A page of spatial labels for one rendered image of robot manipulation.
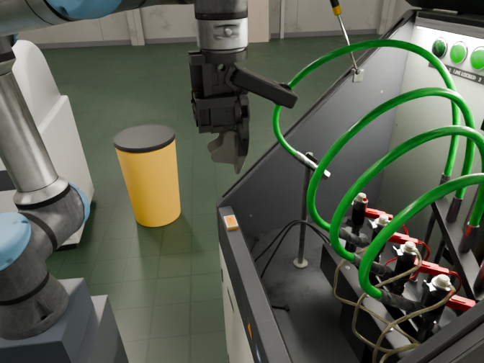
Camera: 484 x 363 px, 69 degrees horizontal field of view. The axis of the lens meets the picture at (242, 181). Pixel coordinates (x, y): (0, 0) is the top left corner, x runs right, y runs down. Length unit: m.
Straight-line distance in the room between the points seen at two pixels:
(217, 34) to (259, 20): 8.76
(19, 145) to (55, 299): 0.34
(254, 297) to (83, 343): 0.43
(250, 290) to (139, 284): 1.46
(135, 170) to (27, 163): 1.54
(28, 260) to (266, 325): 0.49
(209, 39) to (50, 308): 0.65
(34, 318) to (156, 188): 1.62
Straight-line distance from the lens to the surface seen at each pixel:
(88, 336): 1.01
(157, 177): 2.36
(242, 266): 0.86
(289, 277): 1.01
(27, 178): 0.86
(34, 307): 0.90
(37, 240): 0.85
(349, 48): 0.75
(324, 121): 1.03
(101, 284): 2.29
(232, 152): 0.59
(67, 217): 0.89
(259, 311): 0.78
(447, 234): 0.81
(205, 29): 0.53
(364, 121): 0.59
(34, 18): 0.51
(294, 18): 9.89
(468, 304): 0.67
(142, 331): 2.00
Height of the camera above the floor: 1.55
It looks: 31 degrees down
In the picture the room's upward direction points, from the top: 2 degrees counter-clockwise
